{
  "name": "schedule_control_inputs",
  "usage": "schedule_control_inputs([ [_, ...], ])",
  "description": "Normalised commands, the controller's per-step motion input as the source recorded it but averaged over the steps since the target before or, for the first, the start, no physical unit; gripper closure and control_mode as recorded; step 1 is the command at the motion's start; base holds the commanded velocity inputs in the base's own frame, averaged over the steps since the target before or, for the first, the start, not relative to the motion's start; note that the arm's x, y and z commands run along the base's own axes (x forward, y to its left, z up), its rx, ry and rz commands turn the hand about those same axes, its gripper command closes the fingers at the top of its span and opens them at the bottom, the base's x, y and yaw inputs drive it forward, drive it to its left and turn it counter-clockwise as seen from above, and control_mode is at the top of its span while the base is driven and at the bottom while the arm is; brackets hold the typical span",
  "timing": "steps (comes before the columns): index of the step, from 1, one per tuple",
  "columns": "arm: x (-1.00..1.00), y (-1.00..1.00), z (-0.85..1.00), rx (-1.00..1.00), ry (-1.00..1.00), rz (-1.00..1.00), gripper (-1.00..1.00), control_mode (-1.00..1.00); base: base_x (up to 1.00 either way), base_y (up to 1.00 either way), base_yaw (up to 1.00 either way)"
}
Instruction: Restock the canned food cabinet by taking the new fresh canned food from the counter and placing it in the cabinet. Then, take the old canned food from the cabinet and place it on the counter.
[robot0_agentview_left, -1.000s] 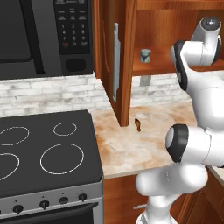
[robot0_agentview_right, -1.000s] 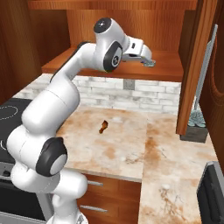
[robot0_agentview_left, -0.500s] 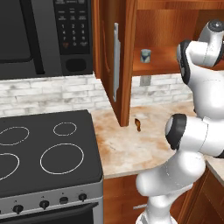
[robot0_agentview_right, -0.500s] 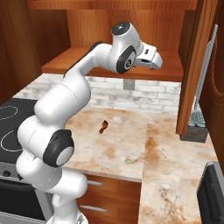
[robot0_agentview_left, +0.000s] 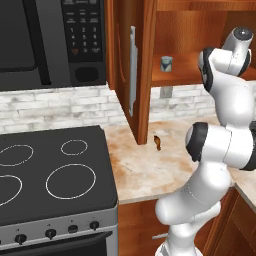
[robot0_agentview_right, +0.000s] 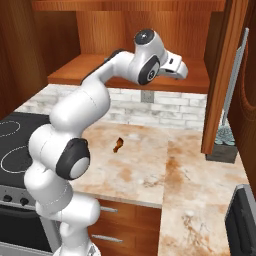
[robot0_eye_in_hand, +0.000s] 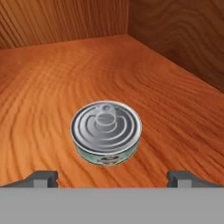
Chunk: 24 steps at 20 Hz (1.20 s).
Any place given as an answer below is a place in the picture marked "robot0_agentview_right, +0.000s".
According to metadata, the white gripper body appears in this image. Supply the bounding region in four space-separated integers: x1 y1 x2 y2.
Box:
158 61 190 81

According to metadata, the plain wooden cabinet door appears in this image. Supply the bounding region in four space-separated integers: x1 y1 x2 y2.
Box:
0 0 82 120

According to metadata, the tall wooden side panel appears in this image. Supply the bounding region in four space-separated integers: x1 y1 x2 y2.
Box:
227 0 256 193

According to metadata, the pale green plant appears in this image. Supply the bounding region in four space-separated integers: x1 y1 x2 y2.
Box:
214 120 236 147

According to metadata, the dark grey plant pot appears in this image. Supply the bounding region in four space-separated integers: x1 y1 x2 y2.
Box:
205 142 240 165

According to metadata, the small brown object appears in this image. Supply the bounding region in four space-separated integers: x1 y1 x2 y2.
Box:
112 137 125 154

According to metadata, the wooden drawer front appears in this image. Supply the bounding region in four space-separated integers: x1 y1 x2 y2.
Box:
89 198 138 238
87 229 136 256

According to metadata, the wooden base cupboard panel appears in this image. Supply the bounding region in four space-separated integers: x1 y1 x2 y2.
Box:
133 203 163 256

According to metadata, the black countertop appliance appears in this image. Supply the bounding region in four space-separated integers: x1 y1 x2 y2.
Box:
224 183 256 256

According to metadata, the black hob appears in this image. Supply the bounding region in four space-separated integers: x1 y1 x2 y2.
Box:
0 111 52 190

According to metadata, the steel oven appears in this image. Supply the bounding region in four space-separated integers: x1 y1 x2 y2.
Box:
0 184 64 256

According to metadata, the grey wall socket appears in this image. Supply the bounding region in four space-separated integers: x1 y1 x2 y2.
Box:
140 89 155 104

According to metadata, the wooden cabinet door with handle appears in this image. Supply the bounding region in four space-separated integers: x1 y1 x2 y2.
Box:
200 0 250 155

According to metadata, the long grey door handle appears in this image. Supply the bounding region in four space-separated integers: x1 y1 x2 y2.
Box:
221 27 250 127

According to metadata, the open wooden wall cabinet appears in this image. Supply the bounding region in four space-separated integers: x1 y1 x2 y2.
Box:
31 0 228 95

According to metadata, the grey drawer handle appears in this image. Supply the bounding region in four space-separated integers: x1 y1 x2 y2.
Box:
99 206 119 214
91 233 124 244

